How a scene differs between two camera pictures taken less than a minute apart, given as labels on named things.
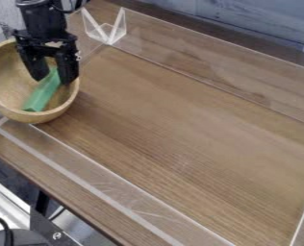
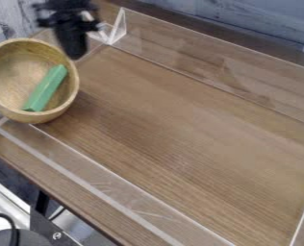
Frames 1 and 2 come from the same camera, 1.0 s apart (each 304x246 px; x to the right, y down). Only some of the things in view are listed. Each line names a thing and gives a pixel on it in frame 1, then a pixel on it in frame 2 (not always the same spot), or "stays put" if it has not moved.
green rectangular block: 44,92 stays put
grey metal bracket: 44,225 stays put
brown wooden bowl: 13,82 stays put
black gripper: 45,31 to 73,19
